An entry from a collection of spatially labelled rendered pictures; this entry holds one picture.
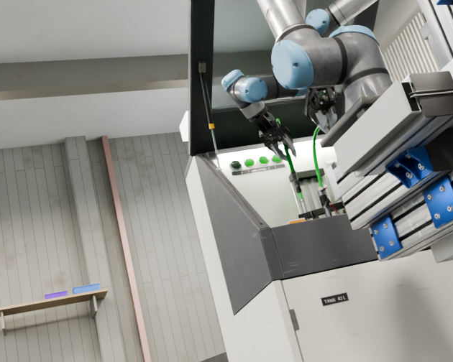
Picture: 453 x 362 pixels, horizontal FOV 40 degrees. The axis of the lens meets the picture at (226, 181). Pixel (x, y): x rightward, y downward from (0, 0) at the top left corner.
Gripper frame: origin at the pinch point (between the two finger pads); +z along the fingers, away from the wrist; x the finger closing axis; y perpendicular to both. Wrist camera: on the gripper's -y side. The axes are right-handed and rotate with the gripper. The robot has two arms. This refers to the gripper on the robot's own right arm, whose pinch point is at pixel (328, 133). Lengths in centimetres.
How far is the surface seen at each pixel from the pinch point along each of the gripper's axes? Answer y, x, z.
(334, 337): 3, -20, 64
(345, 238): 3.2, -7.5, 36.6
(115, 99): -597, 3, -352
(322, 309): 3, -21, 56
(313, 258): 3.3, -19.3, 40.7
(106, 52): -477, -10, -352
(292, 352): 3, -34, 65
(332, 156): -50, 23, -10
